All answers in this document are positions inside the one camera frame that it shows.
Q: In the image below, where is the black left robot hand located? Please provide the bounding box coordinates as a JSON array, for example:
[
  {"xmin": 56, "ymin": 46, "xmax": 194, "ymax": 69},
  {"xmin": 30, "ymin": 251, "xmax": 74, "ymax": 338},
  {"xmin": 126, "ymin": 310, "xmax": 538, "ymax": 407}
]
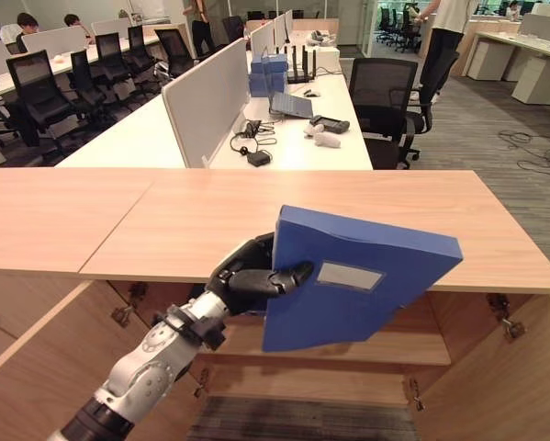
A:
[{"xmin": 205, "ymin": 232, "xmax": 315, "ymax": 317}]

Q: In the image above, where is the blue file folder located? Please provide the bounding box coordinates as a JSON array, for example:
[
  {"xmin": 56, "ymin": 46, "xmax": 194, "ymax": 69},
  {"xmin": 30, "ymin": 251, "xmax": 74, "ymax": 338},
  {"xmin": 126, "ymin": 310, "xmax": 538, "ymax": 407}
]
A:
[{"xmin": 261, "ymin": 204, "xmax": 465, "ymax": 354}]

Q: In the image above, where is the metal cabinet hinge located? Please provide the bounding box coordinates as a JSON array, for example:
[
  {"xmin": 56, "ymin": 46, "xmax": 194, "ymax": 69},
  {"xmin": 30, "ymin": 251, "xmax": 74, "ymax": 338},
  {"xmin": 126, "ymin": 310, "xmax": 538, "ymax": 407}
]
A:
[
  {"xmin": 408, "ymin": 377, "xmax": 427, "ymax": 413},
  {"xmin": 192, "ymin": 367, "xmax": 210, "ymax": 399},
  {"xmin": 486, "ymin": 293, "xmax": 526, "ymax": 341},
  {"xmin": 111, "ymin": 283, "xmax": 148, "ymax": 326}
]

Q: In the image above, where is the wooden cabinet shelf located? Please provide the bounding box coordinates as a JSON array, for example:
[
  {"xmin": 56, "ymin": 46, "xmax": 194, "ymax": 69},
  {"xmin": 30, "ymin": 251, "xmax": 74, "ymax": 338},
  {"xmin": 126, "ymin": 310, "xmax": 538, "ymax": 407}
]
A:
[{"xmin": 196, "ymin": 311, "xmax": 453, "ymax": 368}]

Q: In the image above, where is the wooden office cabinet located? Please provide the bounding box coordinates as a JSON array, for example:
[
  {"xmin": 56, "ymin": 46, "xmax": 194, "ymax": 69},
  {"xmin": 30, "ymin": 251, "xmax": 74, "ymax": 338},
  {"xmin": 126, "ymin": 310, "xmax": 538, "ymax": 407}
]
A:
[{"xmin": 0, "ymin": 167, "xmax": 550, "ymax": 441}]

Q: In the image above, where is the white office desk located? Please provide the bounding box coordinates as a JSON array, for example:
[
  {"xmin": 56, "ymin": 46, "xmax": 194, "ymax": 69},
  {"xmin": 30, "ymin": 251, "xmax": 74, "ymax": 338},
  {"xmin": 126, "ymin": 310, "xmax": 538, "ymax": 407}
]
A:
[
  {"xmin": 0, "ymin": 31, "xmax": 165, "ymax": 107},
  {"xmin": 53, "ymin": 29, "xmax": 374, "ymax": 171}
]

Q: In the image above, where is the wooden cabinet door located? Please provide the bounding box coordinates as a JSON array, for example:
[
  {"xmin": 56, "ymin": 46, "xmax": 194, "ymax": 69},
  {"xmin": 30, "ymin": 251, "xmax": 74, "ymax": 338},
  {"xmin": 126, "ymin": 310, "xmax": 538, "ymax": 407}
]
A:
[
  {"xmin": 411, "ymin": 293, "xmax": 550, "ymax": 441},
  {"xmin": 0, "ymin": 280, "xmax": 197, "ymax": 441}
]

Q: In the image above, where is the black mesh office chair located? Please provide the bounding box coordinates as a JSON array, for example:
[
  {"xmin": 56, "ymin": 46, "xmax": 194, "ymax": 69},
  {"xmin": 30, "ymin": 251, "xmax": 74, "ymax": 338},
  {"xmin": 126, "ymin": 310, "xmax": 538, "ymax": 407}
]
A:
[{"xmin": 348, "ymin": 57, "xmax": 434, "ymax": 170}]

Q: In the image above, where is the grey desk divider panel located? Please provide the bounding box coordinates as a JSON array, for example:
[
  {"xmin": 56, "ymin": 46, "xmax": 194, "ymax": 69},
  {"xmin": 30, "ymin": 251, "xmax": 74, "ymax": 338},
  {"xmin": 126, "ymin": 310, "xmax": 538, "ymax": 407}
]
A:
[
  {"xmin": 161, "ymin": 38, "xmax": 250, "ymax": 169},
  {"xmin": 20, "ymin": 24, "xmax": 87, "ymax": 56}
]

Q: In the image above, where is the black handheld controller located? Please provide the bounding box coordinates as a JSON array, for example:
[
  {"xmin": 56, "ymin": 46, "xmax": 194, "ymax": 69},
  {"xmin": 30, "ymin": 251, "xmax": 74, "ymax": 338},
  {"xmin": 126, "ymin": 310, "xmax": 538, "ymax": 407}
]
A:
[{"xmin": 309, "ymin": 114, "xmax": 351, "ymax": 135}]

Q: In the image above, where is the open grey laptop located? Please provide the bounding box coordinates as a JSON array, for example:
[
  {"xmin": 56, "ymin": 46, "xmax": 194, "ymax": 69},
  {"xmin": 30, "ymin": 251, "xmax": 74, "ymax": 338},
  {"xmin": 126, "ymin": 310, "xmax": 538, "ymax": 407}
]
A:
[{"xmin": 267, "ymin": 57, "xmax": 316, "ymax": 119}]

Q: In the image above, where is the blue storage box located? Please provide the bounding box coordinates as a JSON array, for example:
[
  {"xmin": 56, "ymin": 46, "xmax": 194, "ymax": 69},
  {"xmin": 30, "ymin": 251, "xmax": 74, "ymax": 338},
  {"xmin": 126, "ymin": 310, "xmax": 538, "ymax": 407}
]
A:
[{"xmin": 248, "ymin": 52, "xmax": 288, "ymax": 97}]

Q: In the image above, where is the black wifi router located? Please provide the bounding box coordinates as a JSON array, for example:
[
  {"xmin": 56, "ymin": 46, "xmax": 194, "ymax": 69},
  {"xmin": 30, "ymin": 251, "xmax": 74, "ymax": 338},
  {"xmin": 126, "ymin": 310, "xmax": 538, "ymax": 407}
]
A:
[{"xmin": 283, "ymin": 43, "xmax": 317, "ymax": 85}]

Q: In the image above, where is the white cardboard box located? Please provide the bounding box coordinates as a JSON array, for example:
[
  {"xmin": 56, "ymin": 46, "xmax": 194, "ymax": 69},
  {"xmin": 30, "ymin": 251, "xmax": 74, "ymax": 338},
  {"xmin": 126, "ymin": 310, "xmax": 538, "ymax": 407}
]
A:
[{"xmin": 309, "ymin": 45, "xmax": 342, "ymax": 77}]

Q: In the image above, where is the standing person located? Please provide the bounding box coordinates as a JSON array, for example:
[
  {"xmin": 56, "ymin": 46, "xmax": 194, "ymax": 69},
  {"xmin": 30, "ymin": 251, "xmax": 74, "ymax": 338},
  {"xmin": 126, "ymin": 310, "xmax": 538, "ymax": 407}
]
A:
[
  {"xmin": 184, "ymin": 0, "xmax": 217, "ymax": 60},
  {"xmin": 414, "ymin": 0, "xmax": 478, "ymax": 105}
]

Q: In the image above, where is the black cable bundle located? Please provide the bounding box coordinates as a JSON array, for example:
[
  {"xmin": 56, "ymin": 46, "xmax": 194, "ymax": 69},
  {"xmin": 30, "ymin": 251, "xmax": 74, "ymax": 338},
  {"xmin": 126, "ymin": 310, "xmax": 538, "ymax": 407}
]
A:
[{"xmin": 229, "ymin": 119, "xmax": 275, "ymax": 155}]

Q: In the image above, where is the black floor cable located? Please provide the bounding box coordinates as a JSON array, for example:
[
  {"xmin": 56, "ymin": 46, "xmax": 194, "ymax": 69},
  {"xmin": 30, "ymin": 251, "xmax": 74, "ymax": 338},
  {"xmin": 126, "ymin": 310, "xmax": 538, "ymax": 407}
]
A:
[{"xmin": 498, "ymin": 130, "xmax": 550, "ymax": 175}]

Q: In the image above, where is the white pedestal cabinet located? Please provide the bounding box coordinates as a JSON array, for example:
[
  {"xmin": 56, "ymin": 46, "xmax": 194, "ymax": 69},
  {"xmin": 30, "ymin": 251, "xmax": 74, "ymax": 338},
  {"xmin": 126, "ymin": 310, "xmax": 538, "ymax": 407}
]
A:
[
  {"xmin": 511, "ymin": 53, "xmax": 550, "ymax": 107},
  {"xmin": 466, "ymin": 38, "xmax": 515, "ymax": 83}
]

